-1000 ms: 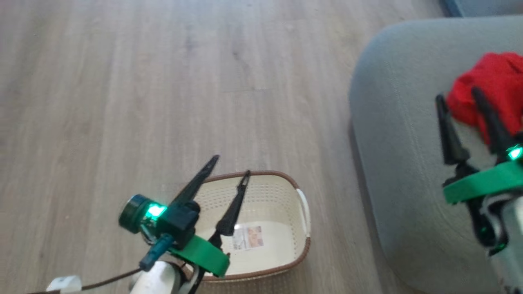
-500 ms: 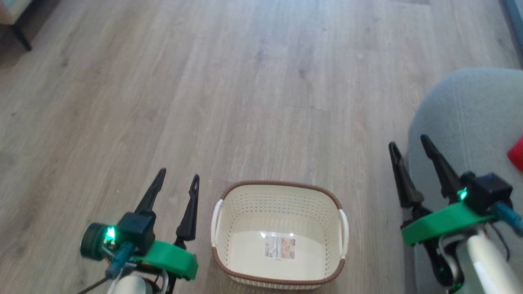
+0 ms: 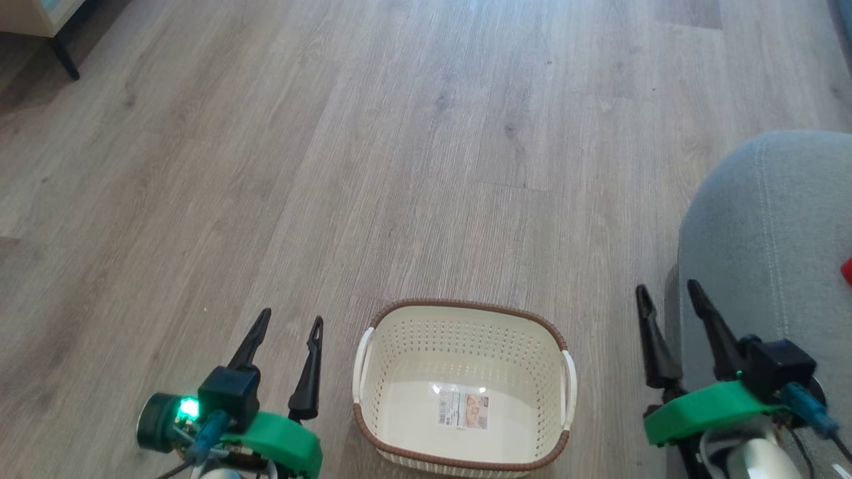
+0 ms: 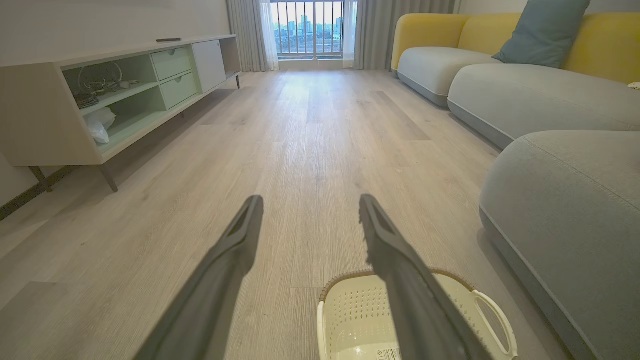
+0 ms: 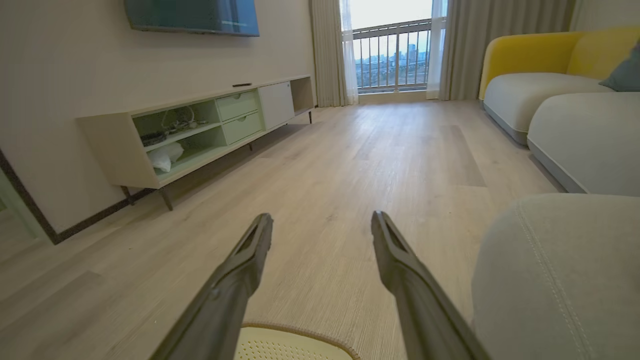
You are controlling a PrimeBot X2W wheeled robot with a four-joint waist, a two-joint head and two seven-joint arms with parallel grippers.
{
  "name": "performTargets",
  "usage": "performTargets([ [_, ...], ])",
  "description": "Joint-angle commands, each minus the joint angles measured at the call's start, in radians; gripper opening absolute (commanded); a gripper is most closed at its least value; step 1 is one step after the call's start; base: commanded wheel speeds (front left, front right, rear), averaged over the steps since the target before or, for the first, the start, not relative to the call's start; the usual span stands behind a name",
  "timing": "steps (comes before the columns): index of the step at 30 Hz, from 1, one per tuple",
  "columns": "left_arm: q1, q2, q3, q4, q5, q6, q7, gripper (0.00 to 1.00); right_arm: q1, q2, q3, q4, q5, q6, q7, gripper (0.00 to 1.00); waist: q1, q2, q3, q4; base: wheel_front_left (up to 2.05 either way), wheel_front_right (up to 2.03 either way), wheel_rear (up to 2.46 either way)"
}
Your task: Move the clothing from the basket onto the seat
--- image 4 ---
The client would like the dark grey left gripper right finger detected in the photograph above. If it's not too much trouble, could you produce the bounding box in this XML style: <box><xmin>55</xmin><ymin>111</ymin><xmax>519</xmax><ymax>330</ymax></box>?
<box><xmin>358</xmin><ymin>194</ymin><xmax>494</xmax><ymax>360</ymax></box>

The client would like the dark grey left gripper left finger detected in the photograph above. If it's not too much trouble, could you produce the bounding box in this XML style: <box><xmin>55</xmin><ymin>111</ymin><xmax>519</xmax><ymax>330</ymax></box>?
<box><xmin>134</xmin><ymin>195</ymin><xmax>265</xmax><ymax>360</ymax></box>

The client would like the cream perforated laundry basket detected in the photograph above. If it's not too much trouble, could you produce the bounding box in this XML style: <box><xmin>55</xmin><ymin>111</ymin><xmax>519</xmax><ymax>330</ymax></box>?
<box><xmin>316</xmin><ymin>269</ymin><xmax>519</xmax><ymax>360</ymax></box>

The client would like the grey sofa seat module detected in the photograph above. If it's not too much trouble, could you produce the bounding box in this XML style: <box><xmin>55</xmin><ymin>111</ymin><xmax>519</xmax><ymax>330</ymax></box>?
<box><xmin>447</xmin><ymin>63</ymin><xmax>640</xmax><ymax>151</ymax></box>
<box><xmin>397</xmin><ymin>46</ymin><xmax>502</xmax><ymax>109</ymax></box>
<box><xmin>479</xmin><ymin>130</ymin><xmax>640</xmax><ymax>360</ymax></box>

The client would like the white plastic bag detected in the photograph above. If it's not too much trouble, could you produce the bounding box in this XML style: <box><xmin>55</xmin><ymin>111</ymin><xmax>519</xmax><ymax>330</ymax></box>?
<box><xmin>83</xmin><ymin>106</ymin><xmax>117</xmax><ymax>146</ymax></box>

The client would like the pale green cabinet drawer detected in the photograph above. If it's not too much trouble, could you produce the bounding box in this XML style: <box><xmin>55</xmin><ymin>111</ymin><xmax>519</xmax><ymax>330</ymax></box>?
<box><xmin>159</xmin><ymin>71</ymin><xmax>200</xmax><ymax>110</ymax></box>
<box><xmin>151</xmin><ymin>46</ymin><xmax>194</xmax><ymax>82</ymax></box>

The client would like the white cabinet door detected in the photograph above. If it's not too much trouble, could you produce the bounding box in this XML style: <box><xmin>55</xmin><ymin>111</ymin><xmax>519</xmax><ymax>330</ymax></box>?
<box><xmin>192</xmin><ymin>39</ymin><xmax>228</xmax><ymax>94</ymax></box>

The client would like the beige and green TV cabinet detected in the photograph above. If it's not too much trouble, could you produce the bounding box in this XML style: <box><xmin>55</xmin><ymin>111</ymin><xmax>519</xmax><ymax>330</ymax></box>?
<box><xmin>0</xmin><ymin>34</ymin><xmax>242</xmax><ymax>194</ymax></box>

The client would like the yellow sofa backrest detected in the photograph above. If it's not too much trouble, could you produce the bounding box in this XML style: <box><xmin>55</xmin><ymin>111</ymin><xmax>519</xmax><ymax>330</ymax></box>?
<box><xmin>391</xmin><ymin>13</ymin><xmax>472</xmax><ymax>71</ymax></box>
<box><xmin>562</xmin><ymin>12</ymin><xmax>640</xmax><ymax>86</ymax></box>
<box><xmin>457</xmin><ymin>13</ymin><xmax>523</xmax><ymax>57</ymax></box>

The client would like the white sheer curtain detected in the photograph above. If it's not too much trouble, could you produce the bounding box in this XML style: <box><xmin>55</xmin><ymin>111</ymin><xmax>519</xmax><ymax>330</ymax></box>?
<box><xmin>258</xmin><ymin>0</ymin><xmax>280</xmax><ymax>71</ymax></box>
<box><xmin>342</xmin><ymin>0</ymin><xmax>359</xmax><ymax>69</ymax></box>

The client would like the grey curtain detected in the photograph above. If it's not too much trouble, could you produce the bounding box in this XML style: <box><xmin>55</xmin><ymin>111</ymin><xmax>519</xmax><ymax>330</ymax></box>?
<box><xmin>225</xmin><ymin>0</ymin><xmax>269</xmax><ymax>73</ymax></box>
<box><xmin>353</xmin><ymin>0</ymin><xmax>457</xmax><ymax>71</ymax></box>

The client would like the metal balcony railing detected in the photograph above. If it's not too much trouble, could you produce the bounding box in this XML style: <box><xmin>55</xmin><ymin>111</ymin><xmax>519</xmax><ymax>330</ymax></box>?
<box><xmin>271</xmin><ymin>0</ymin><xmax>345</xmax><ymax>57</ymax></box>

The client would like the teal cushion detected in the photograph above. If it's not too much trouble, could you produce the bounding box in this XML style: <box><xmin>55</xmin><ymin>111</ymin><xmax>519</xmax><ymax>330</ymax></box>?
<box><xmin>492</xmin><ymin>0</ymin><xmax>592</xmax><ymax>70</ymax></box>

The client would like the coiled wire bundle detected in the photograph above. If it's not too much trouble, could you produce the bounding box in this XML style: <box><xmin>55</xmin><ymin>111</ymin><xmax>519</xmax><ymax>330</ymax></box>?
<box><xmin>77</xmin><ymin>61</ymin><xmax>139</xmax><ymax>96</ymax></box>

